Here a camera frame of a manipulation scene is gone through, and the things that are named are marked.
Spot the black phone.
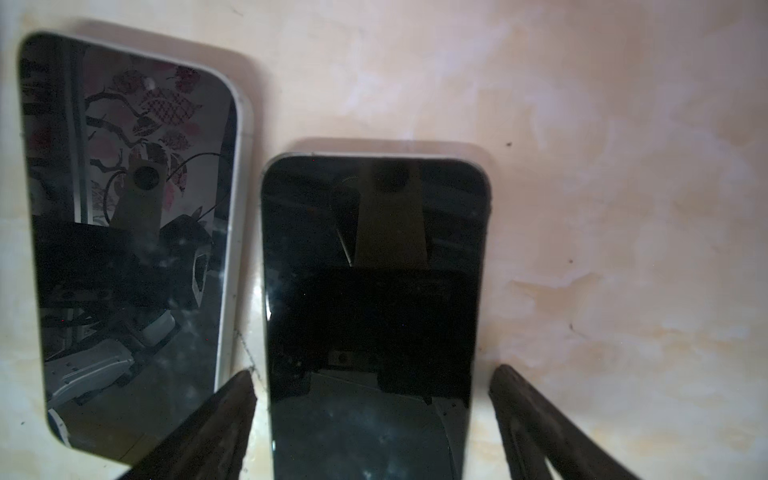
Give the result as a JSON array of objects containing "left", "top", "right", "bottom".
[
  {"left": 261, "top": 154, "right": 490, "bottom": 479},
  {"left": 18, "top": 33, "right": 240, "bottom": 465}
]

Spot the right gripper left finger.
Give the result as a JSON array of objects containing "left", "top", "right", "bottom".
[{"left": 122, "top": 370, "right": 257, "bottom": 480}]

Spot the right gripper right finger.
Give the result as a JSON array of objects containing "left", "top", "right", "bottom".
[{"left": 488, "top": 364, "right": 636, "bottom": 479}]

